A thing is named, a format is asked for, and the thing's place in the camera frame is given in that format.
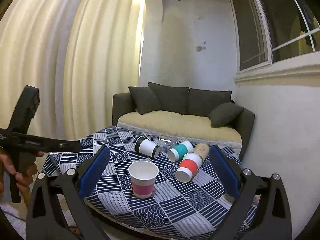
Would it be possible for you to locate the pink banded paper cup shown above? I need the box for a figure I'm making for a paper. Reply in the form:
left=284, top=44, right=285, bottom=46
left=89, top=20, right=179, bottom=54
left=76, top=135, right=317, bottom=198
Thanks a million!
left=128, top=161, right=159, bottom=199

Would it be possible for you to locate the brown kraft paper cup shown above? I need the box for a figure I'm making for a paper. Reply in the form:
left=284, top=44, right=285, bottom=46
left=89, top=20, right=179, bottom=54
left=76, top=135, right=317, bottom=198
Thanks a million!
left=194, top=143, right=209, bottom=161

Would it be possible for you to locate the red banded paper cup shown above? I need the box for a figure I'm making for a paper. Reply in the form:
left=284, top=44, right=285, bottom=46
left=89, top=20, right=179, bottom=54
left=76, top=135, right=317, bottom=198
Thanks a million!
left=175, top=153, right=203, bottom=183

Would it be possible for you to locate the black banded paper cup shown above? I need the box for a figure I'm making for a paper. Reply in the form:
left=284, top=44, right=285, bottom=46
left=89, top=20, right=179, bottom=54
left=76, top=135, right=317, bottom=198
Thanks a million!
left=135, top=136, right=161, bottom=158

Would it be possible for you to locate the teal banded paper cup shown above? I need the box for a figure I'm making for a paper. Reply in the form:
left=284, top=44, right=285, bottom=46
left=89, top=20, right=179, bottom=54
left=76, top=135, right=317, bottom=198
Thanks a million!
left=167, top=141, right=194, bottom=163

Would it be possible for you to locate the clear plastic cup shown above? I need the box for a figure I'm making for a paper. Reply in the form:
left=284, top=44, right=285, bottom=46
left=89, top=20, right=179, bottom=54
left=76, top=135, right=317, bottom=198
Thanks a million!
left=157, top=135, right=177, bottom=149

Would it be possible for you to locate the person's left hand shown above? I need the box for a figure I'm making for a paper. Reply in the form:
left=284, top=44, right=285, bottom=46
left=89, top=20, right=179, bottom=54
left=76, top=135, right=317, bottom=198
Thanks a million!
left=1, top=147, right=44, bottom=203

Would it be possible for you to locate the blue patterned tablecloth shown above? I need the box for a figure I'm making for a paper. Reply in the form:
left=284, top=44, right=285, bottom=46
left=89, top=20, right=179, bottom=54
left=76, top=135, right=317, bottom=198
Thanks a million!
left=43, top=126, right=231, bottom=239

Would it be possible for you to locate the dark grey sofa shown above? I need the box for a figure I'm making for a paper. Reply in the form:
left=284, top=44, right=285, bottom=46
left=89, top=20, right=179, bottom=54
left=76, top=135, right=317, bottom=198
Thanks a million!
left=112, top=86, right=255, bottom=159

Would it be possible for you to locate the dark grey cushion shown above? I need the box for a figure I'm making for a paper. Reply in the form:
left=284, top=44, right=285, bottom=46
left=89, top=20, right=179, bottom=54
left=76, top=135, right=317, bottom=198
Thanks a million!
left=208, top=102, right=244, bottom=128
left=129, top=86, right=161, bottom=115
left=148, top=82, right=189, bottom=115
left=188, top=88, right=232, bottom=117

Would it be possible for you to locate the cream curtain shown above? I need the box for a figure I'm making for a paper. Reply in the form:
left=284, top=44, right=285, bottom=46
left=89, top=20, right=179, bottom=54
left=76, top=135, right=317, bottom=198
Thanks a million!
left=1, top=0, right=146, bottom=140

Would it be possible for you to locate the cream fleece sofa cover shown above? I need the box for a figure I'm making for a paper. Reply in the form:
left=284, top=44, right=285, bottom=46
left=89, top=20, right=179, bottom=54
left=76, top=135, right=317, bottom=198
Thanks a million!
left=117, top=111, right=242, bottom=156

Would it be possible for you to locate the white framed window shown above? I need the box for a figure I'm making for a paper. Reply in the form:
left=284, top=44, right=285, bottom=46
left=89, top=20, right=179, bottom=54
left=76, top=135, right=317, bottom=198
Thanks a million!
left=230, top=0, right=319, bottom=83

